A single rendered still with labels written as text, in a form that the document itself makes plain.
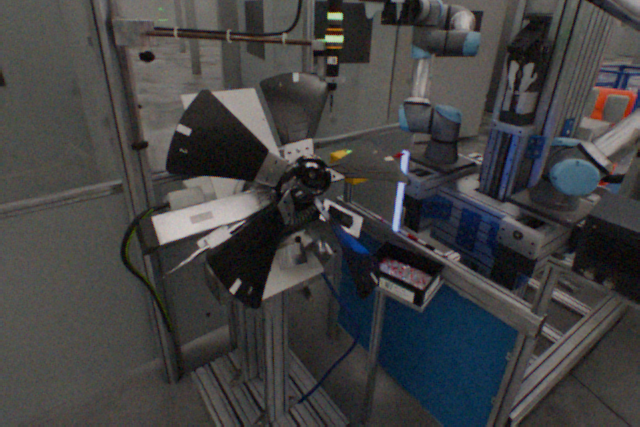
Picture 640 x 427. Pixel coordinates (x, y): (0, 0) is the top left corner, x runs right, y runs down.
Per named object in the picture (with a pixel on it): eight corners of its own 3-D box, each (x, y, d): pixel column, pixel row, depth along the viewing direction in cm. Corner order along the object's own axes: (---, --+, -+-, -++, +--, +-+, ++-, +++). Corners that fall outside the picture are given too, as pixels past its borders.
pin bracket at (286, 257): (275, 250, 116) (287, 245, 108) (291, 247, 119) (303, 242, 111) (280, 269, 114) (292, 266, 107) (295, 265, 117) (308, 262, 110)
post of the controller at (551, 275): (529, 312, 105) (549, 255, 96) (534, 307, 106) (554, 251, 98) (540, 318, 102) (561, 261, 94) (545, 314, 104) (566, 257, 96)
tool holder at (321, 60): (308, 81, 95) (309, 40, 91) (316, 77, 102) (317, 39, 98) (341, 83, 93) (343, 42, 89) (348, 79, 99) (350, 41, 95)
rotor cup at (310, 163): (259, 181, 103) (277, 165, 93) (294, 157, 112) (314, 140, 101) (290, 222, 104) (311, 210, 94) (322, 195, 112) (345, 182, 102)
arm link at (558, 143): (579, 173, 128) (592, 136, 122) (585, 187, 117) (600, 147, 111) (540, 166, 133) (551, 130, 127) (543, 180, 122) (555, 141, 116)
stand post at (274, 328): (265, 427, 156) (256, 250, 119) (283, 415, 162) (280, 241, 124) (270, 436, 153) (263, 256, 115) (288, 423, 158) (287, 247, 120)
